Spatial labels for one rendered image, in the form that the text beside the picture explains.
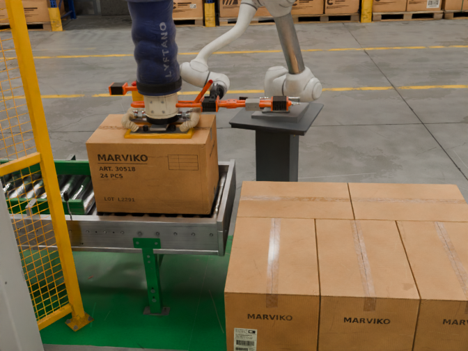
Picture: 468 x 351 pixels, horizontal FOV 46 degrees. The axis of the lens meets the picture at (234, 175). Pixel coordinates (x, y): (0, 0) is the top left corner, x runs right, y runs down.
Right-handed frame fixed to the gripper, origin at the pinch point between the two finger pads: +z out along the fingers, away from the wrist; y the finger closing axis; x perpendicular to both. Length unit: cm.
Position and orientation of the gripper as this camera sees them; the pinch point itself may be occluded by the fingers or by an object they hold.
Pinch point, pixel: (212, 103)
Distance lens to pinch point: 277.3
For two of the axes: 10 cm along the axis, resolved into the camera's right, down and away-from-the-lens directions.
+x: -10.0, -0.2, 0.9
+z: -0.9, 4.4, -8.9
